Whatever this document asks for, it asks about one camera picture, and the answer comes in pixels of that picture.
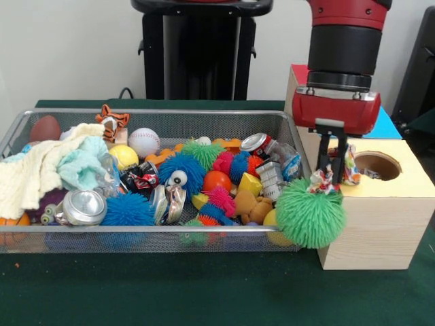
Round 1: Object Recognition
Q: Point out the tiger plush toy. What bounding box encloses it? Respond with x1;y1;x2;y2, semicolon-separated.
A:
94;104;131;143

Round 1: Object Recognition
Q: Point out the white baseball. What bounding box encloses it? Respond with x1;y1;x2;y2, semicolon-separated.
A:
128;127;161;159

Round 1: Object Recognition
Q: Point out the green spiky ball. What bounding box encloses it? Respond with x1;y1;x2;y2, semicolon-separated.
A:
275;178;347;251

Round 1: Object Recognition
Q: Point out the crushed silver can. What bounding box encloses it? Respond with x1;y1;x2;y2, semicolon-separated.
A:
54;189;108;227

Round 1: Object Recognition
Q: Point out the mint green cloth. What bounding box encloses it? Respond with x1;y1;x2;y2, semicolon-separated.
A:
56;135;114;192

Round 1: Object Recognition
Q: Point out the blue spiky ball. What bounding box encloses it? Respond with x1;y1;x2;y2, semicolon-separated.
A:
100;192;157;228
158;152;207;198

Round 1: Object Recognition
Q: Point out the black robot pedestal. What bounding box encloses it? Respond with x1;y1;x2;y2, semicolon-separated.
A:
130;0;275;101

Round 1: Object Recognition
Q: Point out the dark green table cloth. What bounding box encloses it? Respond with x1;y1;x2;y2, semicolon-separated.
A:
406;110;435;156
0;98;435;326

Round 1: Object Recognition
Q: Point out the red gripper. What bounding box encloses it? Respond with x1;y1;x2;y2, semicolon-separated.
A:
292;86;382;184

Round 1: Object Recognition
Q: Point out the wooden box with three holes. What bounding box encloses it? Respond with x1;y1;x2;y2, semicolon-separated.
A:
284;63;435;271

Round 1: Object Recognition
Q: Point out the yellow ball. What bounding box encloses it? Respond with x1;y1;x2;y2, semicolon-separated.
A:
263;208;294;246

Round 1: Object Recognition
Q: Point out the cream knitted cloth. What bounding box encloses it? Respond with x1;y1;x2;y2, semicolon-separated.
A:
0;122;107;220

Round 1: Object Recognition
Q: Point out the brown teddy plush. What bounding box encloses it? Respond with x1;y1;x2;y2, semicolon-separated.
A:
234;189;274;225

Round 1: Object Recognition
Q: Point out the silver mesh bin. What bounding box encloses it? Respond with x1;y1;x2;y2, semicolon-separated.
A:
0;107;327;255

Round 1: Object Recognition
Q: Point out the green spiky toy with eyes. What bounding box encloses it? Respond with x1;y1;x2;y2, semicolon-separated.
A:
181;137;228;170

